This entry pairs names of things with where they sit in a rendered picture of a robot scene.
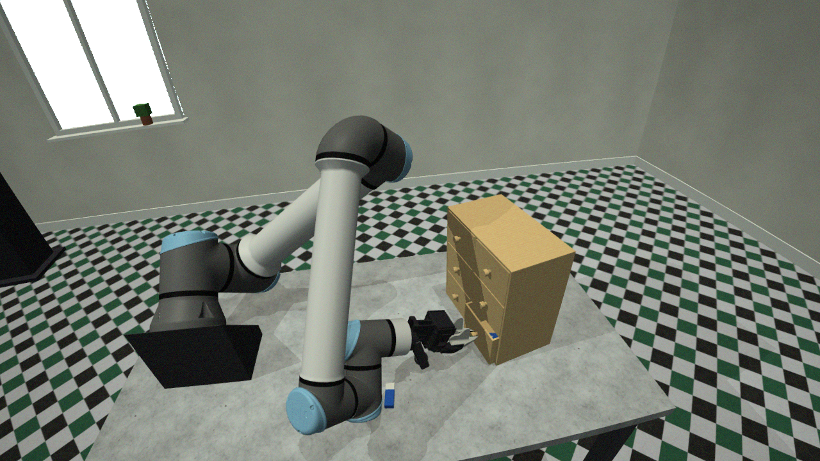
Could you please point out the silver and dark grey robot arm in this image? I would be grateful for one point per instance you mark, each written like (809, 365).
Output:
(356, 156)

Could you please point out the blue and white eraser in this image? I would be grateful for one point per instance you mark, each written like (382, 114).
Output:
(389, 395)

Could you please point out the brown wooden chest of drawers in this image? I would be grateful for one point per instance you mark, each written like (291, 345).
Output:
(539, 264)

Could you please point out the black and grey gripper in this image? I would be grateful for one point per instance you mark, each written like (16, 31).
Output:
(437, 329)

